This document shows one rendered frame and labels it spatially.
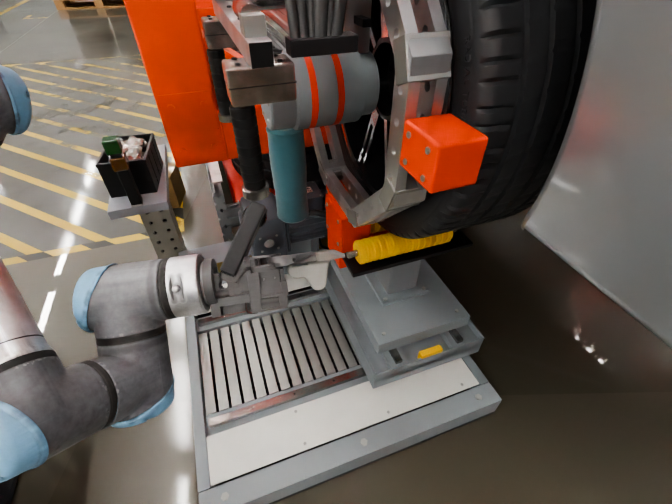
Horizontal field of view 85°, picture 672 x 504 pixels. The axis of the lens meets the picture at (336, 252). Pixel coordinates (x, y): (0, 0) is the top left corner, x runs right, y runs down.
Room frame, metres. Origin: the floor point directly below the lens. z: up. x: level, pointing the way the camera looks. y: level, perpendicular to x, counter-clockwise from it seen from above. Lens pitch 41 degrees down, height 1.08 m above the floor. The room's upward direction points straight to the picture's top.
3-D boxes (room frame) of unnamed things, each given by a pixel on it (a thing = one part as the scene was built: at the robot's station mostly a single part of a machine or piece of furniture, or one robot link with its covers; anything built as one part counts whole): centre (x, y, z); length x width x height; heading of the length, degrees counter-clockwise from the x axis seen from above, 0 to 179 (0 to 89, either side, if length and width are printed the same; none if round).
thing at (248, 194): (0.52, 0.13, 0.83); 0.04 x 0.04 x 0.16
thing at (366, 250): (0.68, -0.16, 0.51); 0.29 x 0.06 x 0.06; 110
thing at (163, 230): (1.15, 0.69, 0.21); 0.10 x 0.10 x 0.42; 20
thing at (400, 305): (0.82, -0.19, 0.32); 0.40 x 0.30 x 0.28; 20
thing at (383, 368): (0.82, -0.19, 0.13); 0.50 x 0.36 x 0.10; 20
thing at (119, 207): (1.12, 0.68, 0.44); 0.43 x 0.17 x 0.03; 20
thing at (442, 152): (0.47, -0.14, 0.85); 0.09 x 0.08 x 0.07; 20
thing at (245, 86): (0.53, 0.10, 0.93); 0.09 x 0.05 x 0.05; 110
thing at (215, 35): (0.85, 0.22, 0.93); 0.09 x 0.05 x 0.05; 110
